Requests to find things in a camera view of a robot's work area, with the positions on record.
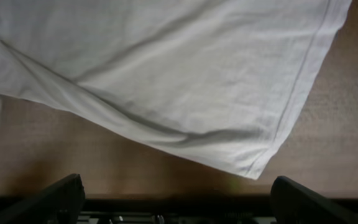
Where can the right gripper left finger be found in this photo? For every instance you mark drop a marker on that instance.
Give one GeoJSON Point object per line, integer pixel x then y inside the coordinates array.
{"type": "Point", "coordinates": [60, 202]}

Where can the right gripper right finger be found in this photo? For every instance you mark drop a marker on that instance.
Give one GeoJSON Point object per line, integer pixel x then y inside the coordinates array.
{"type": "Point", "coordinates": [292, 202]}

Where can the white printed t-shirt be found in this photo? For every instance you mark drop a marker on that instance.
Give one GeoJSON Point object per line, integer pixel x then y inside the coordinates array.
{"type": "Point", "coordinates": [221, 83]}

